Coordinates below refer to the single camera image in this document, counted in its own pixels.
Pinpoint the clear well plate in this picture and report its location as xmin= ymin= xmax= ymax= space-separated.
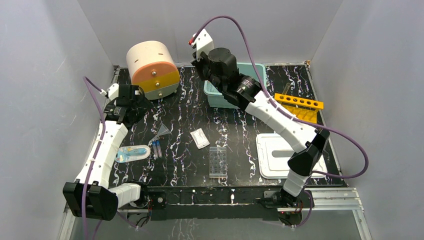
xmin=209 ymin=146 xmax=228 ymax=179

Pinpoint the small clear plastic bag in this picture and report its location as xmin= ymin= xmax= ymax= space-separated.
xmin=190 ymin=128 xmax=210 ymax=150

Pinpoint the blue packaged syringe blister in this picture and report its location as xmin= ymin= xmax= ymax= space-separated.
xmin=115 ymin=145 xmax=151 ymax=163

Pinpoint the clear plastic funnel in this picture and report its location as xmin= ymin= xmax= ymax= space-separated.
xmin=149 ymin=123 xmax=171 ymax=143

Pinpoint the blue capped vial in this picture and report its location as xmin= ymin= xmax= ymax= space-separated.
xmin=152 ymin=140 xmax=158 ymax=160
xmin=155 ymin=140 xmax=163 ymax=158

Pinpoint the blue capped vial right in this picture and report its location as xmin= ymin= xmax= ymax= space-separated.
xmin=155 ymin=140 xmax=163 ymax=158

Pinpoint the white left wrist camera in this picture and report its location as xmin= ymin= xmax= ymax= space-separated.
xmin=106 ymin=83 xmax=119 ymax=101

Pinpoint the blue capped vial left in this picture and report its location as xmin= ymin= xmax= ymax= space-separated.
xmin=152 ymin=140 xmax=158 ymax=160

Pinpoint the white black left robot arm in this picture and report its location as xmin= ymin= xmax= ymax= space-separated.
xmin=62 ymin=83 xmax=153 ymax=221

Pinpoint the glass test tube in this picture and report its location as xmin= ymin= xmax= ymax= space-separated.
xmin=281 ymin=82 xmax=291 ymax=95

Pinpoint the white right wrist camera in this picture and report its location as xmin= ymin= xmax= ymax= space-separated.
xmin=188 ymin=29 xmax=215 ymax=62

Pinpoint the cream orange cylindrical centrifuge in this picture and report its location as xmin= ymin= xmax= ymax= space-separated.
xmin=126 ymin=40 xmax=180 ymax=100

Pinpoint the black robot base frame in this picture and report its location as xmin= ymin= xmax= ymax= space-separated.
xmin=121 ymin=185 xmax=315 ymax=223

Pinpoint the yellow test tube rack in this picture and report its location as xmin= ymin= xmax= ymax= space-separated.
xmin=274 ymin=93 xmax=324 ymax=124

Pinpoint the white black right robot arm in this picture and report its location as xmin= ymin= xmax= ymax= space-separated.
xmin=191 ymin=47 xmax=330 ymax=207

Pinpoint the teal plastic bin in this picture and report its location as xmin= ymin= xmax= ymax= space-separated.
xmin=203 ymin=62 xmax=267 ymax=109

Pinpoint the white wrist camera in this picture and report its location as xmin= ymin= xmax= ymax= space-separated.
xmin=106 ymin=83 xmax=119 ymax=101
xmin=188 ymin=29 xmax=215 ymax=62

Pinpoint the white bin lid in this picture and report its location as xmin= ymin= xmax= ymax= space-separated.
xmin=255 ymin=133 xmax=328 ymax=180

